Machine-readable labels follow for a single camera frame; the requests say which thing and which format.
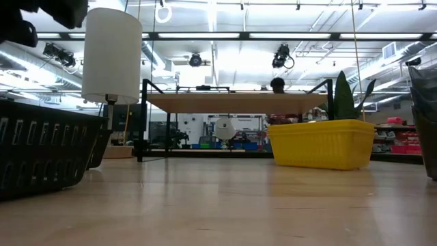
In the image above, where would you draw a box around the yellow plastic basket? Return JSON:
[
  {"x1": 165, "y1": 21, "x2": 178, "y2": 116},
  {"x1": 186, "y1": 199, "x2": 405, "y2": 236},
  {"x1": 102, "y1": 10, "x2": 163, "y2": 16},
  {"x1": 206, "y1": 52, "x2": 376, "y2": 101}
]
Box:
[{"x1": 266, "y1": 119, "x2": 376, "y2": 171}]

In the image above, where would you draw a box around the black plastic basket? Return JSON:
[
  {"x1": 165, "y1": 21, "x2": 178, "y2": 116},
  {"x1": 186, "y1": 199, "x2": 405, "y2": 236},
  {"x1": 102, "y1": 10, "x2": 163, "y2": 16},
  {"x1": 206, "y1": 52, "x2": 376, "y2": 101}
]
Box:
[
  {"x1": 85, "y1": 128, "x2": 113, "y2": 171},
  {"x1": 0, "y1": 98, "x2": 109, "y2": 202}
]

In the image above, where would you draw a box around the translucent gray plastic bin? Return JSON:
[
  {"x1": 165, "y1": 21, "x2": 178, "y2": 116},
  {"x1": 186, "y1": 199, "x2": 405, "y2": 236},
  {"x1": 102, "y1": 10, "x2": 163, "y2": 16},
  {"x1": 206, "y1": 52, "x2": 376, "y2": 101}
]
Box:
[{"x1": 407, "y1": 64, "x2": 437, "y2": 181}]

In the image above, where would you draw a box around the small white background lamp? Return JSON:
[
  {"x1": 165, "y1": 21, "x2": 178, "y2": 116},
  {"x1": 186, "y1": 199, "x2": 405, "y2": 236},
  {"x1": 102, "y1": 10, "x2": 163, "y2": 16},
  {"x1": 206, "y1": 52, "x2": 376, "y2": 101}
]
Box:
[{"x1": 214, "y1": 118, "x2": 237, "y2": 150}]

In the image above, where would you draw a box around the white machine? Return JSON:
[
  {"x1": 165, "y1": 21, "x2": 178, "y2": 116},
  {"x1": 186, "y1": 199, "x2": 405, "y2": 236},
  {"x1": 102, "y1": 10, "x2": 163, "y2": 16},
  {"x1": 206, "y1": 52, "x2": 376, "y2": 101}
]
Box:
[{"x1": 177, "y1": 113, "x2": 205, "y2": 146}]

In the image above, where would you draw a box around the person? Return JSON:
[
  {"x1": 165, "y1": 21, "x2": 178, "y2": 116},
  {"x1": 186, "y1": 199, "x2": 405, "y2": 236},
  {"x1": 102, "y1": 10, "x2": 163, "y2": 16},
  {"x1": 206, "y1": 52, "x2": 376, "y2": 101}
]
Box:
[{"x1": 265, "y1": 77, "x2": 298, "y2": 126}]

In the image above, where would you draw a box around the black monitor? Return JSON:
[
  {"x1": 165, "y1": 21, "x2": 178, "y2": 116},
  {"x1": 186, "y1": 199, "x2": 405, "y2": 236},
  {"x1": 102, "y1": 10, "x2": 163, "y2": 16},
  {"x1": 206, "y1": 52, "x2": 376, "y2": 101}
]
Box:
[{"x1": 102, "y1": 104, "x2": 147, "y2": 133}]

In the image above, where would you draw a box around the white shade lamp wooden base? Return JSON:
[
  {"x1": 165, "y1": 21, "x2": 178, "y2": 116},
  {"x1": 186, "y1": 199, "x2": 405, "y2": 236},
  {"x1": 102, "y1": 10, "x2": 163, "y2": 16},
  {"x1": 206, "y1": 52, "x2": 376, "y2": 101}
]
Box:
[{"x1": 81, "y1": 7, "x2": 143, "y2": 160}]

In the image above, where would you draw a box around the snake plant in white pot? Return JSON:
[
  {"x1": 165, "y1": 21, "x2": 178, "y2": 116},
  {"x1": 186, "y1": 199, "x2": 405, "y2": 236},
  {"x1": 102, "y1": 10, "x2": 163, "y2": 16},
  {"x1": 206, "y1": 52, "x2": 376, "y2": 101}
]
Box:
[{"x1": 319, "y1": 70, "x2": 377, "y2": 121}]

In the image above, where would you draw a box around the ceiling air vent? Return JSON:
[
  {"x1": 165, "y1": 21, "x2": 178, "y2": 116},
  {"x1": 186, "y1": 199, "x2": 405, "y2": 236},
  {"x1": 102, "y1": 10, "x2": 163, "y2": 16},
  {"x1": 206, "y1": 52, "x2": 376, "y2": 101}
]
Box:
[{"x1": 382, "y1": 41, "x2": 397, "y2": 60}]

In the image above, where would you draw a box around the rack with red bins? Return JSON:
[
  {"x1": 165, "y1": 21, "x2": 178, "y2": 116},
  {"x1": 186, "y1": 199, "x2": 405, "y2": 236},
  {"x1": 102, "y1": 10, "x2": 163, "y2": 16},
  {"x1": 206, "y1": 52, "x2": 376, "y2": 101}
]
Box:
[{"x1": 371, "y1": 124, "x2": 424, "y2": 155}]

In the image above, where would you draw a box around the wooden shelf with black frame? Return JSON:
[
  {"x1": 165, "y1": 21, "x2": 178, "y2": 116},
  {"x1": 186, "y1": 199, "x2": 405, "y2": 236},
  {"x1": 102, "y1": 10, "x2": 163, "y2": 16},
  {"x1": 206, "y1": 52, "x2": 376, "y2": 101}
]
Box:
[{"x1": 136, "y1": 78, "x2": 335, "y2": 163}]

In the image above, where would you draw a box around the white hanging ring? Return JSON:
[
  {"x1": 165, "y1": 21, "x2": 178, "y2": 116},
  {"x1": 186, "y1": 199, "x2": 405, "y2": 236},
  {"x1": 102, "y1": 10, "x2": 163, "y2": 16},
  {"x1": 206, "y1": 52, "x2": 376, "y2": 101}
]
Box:
[{"x1": 155, "y1": 0, "x2": 173, "y2": 24}]

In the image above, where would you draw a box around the yellow hanging cable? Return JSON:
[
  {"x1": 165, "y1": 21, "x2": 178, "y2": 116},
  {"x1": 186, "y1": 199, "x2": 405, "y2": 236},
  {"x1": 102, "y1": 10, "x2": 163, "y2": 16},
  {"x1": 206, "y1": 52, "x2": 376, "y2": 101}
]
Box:
[{"x1": 350, "y1": 0, "x2": 366, "y2": 122}]

